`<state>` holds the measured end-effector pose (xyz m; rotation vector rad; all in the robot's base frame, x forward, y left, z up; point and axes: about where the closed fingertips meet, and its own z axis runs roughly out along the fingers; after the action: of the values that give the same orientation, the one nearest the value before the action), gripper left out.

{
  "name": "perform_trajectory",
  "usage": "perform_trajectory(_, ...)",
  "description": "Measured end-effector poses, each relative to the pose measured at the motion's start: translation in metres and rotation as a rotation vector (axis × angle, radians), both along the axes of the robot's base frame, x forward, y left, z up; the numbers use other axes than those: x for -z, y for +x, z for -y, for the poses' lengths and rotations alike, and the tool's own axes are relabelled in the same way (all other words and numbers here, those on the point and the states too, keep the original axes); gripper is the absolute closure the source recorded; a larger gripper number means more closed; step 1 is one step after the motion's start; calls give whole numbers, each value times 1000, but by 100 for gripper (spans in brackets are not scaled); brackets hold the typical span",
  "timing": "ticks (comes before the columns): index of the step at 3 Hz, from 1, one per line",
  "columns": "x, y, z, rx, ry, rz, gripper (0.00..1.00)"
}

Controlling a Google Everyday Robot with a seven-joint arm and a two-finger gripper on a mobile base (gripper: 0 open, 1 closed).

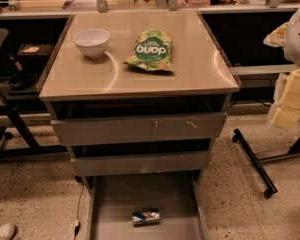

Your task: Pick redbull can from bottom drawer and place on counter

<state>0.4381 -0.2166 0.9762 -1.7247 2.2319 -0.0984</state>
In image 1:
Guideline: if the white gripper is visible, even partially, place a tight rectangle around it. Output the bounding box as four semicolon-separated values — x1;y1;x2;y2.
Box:
267;67;300;130

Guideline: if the white shoe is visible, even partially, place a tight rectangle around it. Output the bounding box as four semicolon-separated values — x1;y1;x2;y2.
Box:
0;223;17;240

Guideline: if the grey drawer cabinet with counter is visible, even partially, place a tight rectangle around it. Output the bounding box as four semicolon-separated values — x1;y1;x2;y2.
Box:
40;10;239;185

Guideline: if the silver blue redbull can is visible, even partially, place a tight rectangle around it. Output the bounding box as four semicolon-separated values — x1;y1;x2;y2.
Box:
132;209;161;227

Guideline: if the grey open bottom drawer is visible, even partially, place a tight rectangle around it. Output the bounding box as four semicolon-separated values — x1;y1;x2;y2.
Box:
86;172;208;240

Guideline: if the grey metal shelf beam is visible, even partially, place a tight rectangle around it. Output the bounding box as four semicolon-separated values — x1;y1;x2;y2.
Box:
231;64;297;88

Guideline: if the grey middle drawer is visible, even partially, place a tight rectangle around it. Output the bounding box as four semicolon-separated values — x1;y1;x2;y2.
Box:
71;151;212;177

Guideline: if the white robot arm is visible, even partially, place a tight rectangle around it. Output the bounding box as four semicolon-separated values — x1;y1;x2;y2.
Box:
263;8;300;129

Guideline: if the white ceramic bowl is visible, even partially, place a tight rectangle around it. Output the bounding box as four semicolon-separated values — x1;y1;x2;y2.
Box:
73;29;110;58

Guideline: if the black table frame left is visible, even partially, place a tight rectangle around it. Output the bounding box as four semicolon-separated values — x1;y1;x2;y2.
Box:
0;83;69;182

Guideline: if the black floor cable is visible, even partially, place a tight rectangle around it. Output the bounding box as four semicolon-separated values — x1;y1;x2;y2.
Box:
73;183;86;238

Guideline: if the black wheeled table leg right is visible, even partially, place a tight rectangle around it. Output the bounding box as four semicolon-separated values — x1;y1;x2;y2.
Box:
232;129;278;199

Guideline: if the grey top drawer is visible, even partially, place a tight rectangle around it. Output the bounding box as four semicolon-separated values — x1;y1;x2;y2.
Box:
51;112;227;146

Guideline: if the green dang chips bag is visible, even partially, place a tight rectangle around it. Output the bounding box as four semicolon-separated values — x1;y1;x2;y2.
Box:
123;29;174;72

